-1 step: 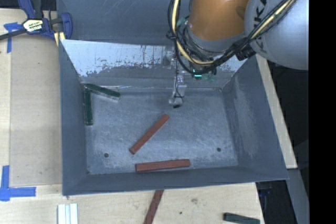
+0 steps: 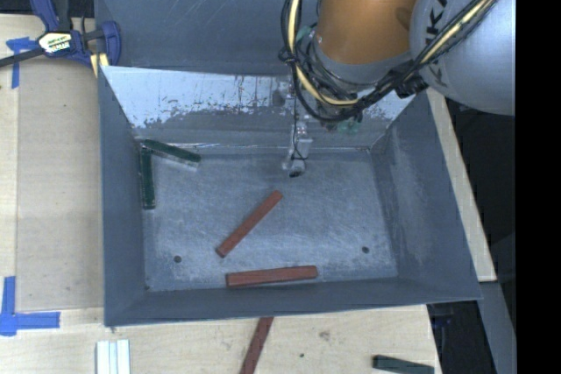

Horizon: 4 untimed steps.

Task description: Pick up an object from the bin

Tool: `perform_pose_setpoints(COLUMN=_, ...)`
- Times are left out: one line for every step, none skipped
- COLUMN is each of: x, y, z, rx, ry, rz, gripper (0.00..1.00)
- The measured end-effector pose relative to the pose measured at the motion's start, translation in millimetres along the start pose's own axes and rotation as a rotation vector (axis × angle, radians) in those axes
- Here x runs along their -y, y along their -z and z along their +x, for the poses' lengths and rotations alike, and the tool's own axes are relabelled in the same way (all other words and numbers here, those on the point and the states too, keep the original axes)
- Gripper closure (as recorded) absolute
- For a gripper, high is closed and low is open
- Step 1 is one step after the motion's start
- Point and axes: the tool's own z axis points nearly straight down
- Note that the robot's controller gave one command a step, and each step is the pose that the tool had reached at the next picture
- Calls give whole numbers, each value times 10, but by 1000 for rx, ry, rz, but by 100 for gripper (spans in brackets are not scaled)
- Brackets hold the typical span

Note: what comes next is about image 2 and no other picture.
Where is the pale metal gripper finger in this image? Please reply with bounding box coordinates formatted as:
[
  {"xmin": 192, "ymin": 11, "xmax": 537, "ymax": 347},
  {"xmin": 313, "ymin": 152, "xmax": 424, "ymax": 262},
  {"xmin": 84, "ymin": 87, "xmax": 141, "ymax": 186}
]
[
  {"xmin": 295, "ymin": 137, "xmax": 314, "ymax": 160},
  {"xmin": 281, "ymin": 151, "xmax": 308, "ymax": 180}
]

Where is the dark green flat block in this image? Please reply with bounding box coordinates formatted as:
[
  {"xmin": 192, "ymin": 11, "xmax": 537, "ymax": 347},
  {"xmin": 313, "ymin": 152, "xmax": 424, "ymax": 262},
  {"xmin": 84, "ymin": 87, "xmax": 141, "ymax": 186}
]
[
  {"xmin": 138, "ymin": 145, "xmax": 158, "ymax": 211},
  {"xmin": 141, "ymin": 138, "xmax": 202, "ymax": 166},
  {"xmin": 372, "ymin": 354, "xmax": 436, "ymax": 374}
]

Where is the grey metal bin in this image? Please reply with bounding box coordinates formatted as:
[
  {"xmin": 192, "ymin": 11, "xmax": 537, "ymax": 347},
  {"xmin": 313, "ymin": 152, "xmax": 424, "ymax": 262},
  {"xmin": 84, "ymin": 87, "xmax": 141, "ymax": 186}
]
[{"xmin": 92, "ymin": 0, "xmax": 484, "ymax": 328}]

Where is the red-brown flat block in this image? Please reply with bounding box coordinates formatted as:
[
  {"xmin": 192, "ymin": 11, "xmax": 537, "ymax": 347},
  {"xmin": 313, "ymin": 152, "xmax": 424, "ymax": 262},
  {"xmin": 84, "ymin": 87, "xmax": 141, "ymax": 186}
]
[
  {"xmin": 224, "ymin": 265, "xmax": 320, "ymax": 290},
  {"xmin": 215, "ymin": 189, "xmax": 285, "ymax": 259},
  {"xmin": 238, "ymin": 315, "xmax": 275, "ymax": 374}
]

